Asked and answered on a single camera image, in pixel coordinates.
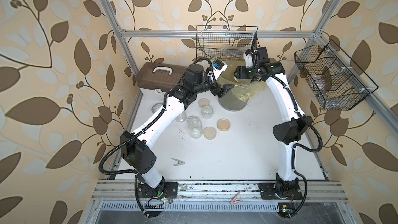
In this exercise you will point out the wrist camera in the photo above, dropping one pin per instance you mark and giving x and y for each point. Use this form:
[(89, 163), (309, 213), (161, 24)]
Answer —
[(219, 67), (251, 58)]

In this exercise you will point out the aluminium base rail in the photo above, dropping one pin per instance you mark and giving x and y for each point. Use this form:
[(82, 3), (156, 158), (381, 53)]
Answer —
[(213, 196)]

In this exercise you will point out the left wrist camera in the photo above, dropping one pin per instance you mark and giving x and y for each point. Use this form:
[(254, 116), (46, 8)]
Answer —
[(219, 67)]

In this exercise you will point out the jar with beige lid front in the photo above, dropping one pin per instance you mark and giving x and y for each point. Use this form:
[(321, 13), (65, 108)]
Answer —
[(195, 127)]

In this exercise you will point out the yellow trash bag liner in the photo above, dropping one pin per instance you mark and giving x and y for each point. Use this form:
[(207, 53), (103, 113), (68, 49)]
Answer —
[(243, 89)]

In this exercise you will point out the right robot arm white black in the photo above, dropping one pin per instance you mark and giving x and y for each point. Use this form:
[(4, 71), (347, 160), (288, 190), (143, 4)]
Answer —
[(259, 68)]

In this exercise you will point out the right wire basket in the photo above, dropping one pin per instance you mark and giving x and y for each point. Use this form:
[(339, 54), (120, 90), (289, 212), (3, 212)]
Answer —
[(337, 81)]

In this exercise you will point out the brown lidded storage box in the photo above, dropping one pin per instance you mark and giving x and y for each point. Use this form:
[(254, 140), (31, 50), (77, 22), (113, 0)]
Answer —
[(159, 76)]

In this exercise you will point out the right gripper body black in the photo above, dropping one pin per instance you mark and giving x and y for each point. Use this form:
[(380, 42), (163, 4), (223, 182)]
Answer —
[(247, 73)]

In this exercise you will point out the pink clip on rail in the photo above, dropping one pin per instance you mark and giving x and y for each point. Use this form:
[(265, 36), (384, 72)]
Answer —
[(236, 199)]

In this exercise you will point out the mesh trash bin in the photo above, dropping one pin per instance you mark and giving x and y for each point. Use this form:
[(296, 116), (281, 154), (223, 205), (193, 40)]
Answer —
[(232, 103)]

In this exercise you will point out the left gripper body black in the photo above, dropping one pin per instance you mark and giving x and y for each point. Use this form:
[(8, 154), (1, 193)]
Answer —
[(214, 90)]

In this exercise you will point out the beige jar lid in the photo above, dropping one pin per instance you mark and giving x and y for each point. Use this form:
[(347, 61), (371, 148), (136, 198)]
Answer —
[(209, 133), (223, 125), (203, 102)]

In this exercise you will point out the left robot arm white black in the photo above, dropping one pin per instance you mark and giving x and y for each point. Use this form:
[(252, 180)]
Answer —
[(136, 147)]

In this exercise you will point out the tape roll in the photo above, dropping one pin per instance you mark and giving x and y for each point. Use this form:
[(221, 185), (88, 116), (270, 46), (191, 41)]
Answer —
[(156, 107)]

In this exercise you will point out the wire basket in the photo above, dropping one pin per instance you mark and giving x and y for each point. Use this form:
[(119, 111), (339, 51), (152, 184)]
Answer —
[(227, 43), (337, 81)]

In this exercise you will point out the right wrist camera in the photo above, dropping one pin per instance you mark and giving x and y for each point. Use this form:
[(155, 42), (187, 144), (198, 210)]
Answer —
[(251, 58)]

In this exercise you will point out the back wire basket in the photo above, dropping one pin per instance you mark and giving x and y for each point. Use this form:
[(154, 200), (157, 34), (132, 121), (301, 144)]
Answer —
[(227, 43)]

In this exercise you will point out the grey clip on table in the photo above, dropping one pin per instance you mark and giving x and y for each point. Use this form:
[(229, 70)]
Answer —
[(178, 162)]

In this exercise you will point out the jar with beige lid back-left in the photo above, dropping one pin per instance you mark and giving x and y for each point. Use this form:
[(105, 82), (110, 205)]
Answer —
[(207, 112)]

